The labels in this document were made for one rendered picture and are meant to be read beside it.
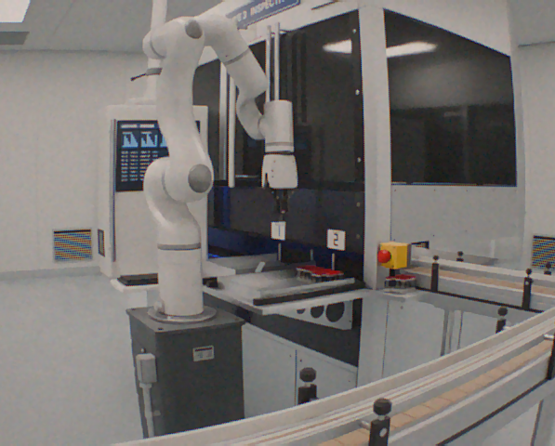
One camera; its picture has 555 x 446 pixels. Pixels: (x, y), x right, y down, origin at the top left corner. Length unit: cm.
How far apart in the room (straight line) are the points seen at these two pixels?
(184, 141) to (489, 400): 96
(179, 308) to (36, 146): 556
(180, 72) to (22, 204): 553
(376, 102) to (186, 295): 81
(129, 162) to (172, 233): 98
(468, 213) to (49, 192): 560
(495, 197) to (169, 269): 137
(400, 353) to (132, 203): 126
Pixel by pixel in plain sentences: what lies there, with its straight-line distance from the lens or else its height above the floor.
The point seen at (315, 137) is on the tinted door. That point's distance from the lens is 191.
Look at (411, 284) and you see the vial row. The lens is 168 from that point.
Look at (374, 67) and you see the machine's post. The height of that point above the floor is 158.
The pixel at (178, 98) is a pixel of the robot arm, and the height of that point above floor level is 143.
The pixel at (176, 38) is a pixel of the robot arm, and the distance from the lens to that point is 136.
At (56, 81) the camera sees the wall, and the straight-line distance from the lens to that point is 696.
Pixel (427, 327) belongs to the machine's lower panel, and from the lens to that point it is 195.
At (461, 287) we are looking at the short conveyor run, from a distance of 159.
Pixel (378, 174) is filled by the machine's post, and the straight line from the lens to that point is 166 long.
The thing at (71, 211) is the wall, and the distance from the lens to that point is 690.
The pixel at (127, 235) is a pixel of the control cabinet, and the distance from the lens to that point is 233.
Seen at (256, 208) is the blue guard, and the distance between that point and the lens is 221.
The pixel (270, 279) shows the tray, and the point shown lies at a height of 89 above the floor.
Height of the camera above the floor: 123
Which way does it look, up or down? 5 degrees down
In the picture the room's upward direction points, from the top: straight up
